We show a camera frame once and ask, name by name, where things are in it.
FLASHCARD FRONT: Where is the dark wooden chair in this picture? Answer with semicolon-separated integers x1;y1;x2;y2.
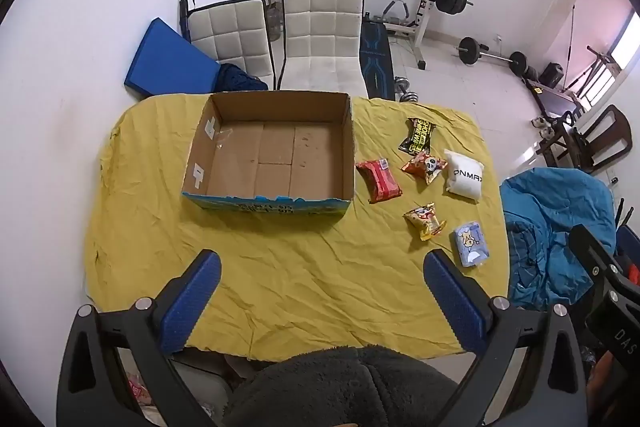
540;104;632;172

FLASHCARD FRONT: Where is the orange panda snack packet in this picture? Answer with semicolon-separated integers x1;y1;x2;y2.
401;153;447;184

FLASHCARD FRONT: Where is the clear water jug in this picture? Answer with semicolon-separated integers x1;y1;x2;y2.
265;4;284;40

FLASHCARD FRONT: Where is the red snack packet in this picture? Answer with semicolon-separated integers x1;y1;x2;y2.
356;158;403;204

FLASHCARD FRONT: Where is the black strap bag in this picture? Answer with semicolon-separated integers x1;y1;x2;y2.
178;0;196;42

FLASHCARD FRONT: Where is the white soft pouch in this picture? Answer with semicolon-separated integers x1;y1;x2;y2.
443;149;486;200

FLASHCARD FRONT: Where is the blue blanket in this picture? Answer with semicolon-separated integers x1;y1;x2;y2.
500;167;616;308

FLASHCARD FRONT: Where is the black wipes packet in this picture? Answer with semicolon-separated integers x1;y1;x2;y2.
398;117;437;155

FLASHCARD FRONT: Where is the short barbell with black plates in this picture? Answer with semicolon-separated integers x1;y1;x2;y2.
456;37;528;75

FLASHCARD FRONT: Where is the person's dark fleece clothing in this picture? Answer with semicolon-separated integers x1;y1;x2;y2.
222;346;473;427

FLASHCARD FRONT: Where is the yellow snack packet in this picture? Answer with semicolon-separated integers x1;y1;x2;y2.
404;203;447;242

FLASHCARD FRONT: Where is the red printed bag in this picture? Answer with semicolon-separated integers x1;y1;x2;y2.
126;371;152;409

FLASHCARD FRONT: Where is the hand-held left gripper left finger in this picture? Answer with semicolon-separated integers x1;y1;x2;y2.
56;249;233;427

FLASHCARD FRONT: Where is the white padded chair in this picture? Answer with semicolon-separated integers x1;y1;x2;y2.
277;0;370;98
187;0;276;90

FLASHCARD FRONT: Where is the dark blue knitted cloth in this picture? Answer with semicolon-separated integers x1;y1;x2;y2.
216;63;268;95

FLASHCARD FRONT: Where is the black tripod stand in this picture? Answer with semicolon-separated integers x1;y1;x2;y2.
565;46;617;98

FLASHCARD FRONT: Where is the black box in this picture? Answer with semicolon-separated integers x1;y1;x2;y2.
541;63;564;88

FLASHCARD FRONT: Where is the chrome dumbbell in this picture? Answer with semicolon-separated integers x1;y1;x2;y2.
395;77;419;102

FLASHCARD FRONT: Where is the blue foam mat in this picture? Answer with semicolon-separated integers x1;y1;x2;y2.
124;18;221;98

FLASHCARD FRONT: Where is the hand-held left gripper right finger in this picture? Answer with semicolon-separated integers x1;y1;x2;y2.
422;249;588;427

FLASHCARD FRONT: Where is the cardboard box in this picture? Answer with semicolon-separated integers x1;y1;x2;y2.
181;91;357;224

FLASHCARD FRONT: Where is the yellow tablecloth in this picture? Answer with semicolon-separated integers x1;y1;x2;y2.
84;94;511;363

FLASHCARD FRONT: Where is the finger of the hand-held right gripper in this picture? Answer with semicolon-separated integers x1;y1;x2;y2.
569;223;619;280

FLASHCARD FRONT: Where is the light blue tissue packet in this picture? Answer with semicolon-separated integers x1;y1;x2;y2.
452;221;488;267

